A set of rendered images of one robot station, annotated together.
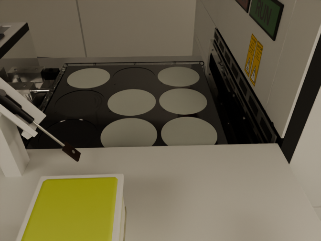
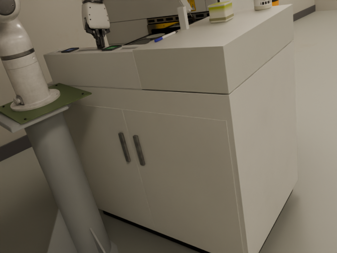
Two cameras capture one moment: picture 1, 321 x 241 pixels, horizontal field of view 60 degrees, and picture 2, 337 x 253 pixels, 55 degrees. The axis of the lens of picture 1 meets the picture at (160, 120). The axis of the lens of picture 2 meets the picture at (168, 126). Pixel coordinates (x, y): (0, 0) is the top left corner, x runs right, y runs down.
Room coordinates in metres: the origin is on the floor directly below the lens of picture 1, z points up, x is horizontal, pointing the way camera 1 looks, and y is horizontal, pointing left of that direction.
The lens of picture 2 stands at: (-0.56, 1.24, 1.17)
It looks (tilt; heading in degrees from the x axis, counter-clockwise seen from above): 25 degrees down; 313
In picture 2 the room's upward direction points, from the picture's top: 12 degrees counter-clockwise
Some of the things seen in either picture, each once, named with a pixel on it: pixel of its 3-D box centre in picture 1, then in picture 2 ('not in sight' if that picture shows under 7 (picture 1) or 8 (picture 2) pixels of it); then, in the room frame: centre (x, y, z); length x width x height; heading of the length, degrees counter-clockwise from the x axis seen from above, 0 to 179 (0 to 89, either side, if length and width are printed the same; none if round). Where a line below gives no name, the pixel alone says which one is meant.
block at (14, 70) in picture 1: (27, 74); not in sight; (0.62, 0.33, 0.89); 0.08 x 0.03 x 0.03; 92
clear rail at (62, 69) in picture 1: (45, 104); not in sight; (0.48, 0.24, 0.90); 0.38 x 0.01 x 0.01; 2
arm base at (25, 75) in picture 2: not in sight; (27, 78); (0.64, 0.67, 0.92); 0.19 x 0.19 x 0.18
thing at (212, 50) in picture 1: (229, 97); (181, 30); (0.51, -0.15, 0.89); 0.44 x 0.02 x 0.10; 2
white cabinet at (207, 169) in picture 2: not in sight; (178, 142); (0.41, 0.16, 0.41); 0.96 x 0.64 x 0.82; 2
